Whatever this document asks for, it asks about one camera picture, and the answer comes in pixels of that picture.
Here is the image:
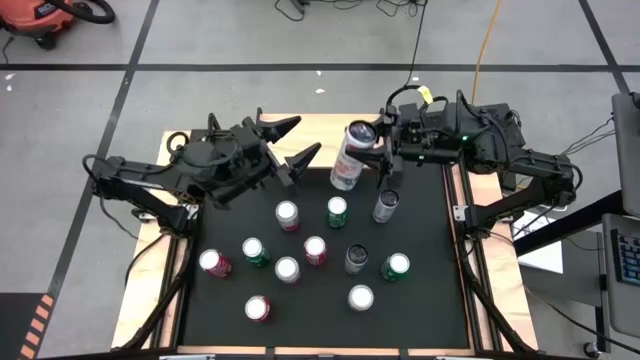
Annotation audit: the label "grey desk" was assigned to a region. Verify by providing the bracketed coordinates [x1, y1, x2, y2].
[597, 212, 640, 339]

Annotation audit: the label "yellow floor cable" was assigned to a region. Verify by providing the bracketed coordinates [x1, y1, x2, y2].
[470, 0, 503, 106]

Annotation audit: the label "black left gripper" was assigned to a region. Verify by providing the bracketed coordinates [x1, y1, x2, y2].
[230, 115, 323, 194]

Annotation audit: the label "white Celsius can black lid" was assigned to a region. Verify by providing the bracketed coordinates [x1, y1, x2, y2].
[328, 119, 379, 192]
[343, 243, 370, 275]
[371, 188, 401, 225]

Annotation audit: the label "black vacuum hose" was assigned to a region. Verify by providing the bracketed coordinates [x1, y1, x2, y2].
[49, 0, 117, 25]

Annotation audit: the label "green Sprite can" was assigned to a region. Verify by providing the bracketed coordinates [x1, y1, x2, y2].
[326, 195, 349, 230]
[241, 236, 272, 268]
[380, 252, 412, 283]

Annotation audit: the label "red Coca-Cola can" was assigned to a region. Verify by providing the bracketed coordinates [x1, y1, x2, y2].
[303, 235, 329, 267]
[198, 248, 233, 279]
[244, 294, 272, 323]

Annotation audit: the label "black looped floor cable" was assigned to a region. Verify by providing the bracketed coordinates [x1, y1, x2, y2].
[384, 0, 431, 117]

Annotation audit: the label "computer monitor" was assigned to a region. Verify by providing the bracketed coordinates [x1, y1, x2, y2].
[610, 91, 640, 217]

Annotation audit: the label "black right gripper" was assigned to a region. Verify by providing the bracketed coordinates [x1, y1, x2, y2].
[344, 102, 461, 189]

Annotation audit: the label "dark keyboard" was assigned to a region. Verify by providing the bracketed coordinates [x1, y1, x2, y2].
[610, 228, 640, 287]

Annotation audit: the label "black support beam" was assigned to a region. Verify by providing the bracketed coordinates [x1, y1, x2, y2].
[513, 189, 626, 256]

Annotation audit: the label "white and red Spindrift can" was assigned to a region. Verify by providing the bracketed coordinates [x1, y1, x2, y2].
[274, 256, 302, 285]
[274, 200, 301, 233]
[347, 284, 375, 313]

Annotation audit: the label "orange shop vacuum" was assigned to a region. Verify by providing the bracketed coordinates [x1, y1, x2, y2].
[0, 0, 76, 51]

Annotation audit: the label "white paper sheet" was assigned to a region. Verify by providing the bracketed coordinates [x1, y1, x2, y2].
[514, 209, 564, 275]

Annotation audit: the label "wooden shelf with black legs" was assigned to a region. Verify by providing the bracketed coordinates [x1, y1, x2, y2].
[255, 107, 386, 170]

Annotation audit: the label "black floor cables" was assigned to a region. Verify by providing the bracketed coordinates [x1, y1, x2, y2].
[273, 0, 429, 19]

